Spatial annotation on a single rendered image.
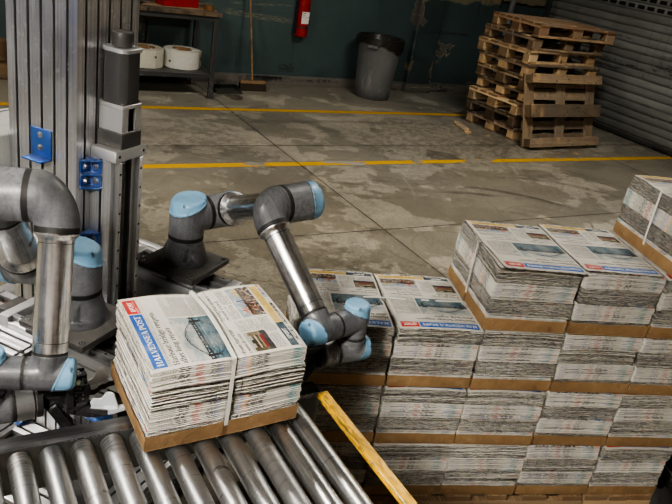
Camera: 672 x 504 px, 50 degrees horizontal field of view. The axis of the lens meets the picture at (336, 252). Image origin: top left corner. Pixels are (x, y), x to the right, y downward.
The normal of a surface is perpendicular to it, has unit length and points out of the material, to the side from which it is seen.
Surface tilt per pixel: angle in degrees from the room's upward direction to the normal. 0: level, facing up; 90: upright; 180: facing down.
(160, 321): 4
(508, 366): 90
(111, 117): 90
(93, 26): 90
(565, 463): 90
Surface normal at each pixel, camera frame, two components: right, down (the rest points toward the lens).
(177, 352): 0.18, -0.87
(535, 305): 0.16, 0.43
